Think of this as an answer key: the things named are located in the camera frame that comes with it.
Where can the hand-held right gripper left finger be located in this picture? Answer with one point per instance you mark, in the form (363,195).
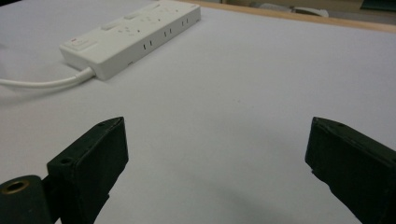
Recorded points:
(90,168)

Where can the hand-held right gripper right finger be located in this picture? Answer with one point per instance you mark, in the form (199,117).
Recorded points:
(355,168)

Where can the white power strip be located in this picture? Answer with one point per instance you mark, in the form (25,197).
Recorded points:
(130,37)

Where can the white object beyond table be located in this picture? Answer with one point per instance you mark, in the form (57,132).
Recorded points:
(299,9)

